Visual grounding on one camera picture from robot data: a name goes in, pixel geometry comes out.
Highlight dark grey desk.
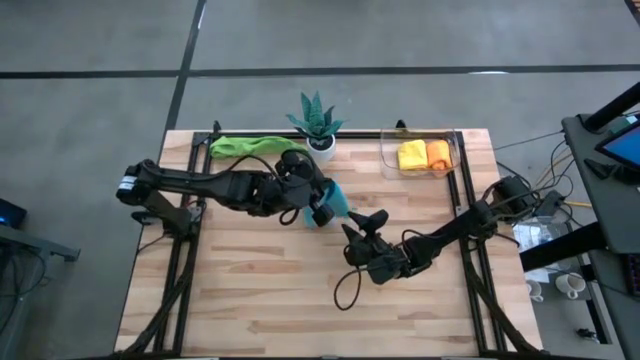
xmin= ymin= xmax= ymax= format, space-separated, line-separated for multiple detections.
xmin=560 ymin=113 xmax=640 ymax=360

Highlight black keyboard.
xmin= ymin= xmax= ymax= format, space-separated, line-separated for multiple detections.
xmin=622 ymin=252 xmax=640 ymax=299

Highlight blue microfiber towel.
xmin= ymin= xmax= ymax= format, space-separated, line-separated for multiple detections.
xmin=303 ymin=179 xmax=353 ymax=230

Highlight clear plastic basket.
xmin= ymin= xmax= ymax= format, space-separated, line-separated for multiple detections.
xmin=378 ymin=127 xmax=462 ymax=181

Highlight black device with blue light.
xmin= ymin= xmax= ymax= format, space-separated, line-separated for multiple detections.
xmin=0 ymin=197 xmax=29 ymax=230

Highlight orange microfiber towel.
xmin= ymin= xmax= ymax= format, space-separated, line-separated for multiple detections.
xmin=425 ymin=139 xmax=454 ymax=172

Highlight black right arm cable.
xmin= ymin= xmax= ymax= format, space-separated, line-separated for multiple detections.
xmin=332 ymin=267 xmax=364 ymax=312

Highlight potted plant in white pot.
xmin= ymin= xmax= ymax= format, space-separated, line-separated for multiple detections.
xmin=285 ymin=92 xmax=349 ymax=163

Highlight black slanted pole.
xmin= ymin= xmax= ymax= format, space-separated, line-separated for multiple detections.
xmin=582 ymin=82 xmax=640 ymax=132

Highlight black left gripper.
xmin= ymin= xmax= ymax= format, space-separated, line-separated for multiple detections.
xmin=239 ymin=149 xmax=336 ymax=227

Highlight tablet with blue screen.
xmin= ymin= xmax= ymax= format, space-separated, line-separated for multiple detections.
xmin=593 ymin=124 xmax=640 ymax=170

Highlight grey power adapter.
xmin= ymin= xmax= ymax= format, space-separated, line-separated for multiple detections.
xmin=537 ymin=189 xmax=567 ymax=217

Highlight yellow microfiber towel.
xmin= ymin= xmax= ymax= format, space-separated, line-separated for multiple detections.
xmin=397 ymin=139 xmax=429 ymax=171

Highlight white crumpled papers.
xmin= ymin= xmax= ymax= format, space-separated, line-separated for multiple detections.
xmin=510 ymin=219 xmax=557 ymax=252

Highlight black stand beam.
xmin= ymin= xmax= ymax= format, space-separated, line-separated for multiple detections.
xmin=518 ymin=222 xmax=609 ymax=272

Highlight green microfiber towel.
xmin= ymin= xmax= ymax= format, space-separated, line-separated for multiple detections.
xmin=208 ymin=135 xmax=309 ymax=161

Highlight grey desk leg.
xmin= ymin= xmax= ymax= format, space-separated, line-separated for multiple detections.
xmin=0 ymin=222 xmax=82 ymax=263

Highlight white ceramic mug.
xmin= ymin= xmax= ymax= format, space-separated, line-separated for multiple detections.
xmin=554 ymin=272 xmax=587 ymax=300
xmin=524 ymin=278 xmax=545 ymax=303

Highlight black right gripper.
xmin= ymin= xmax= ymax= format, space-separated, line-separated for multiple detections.
xmin=341 ymin=208 xmax=414 ymax=286

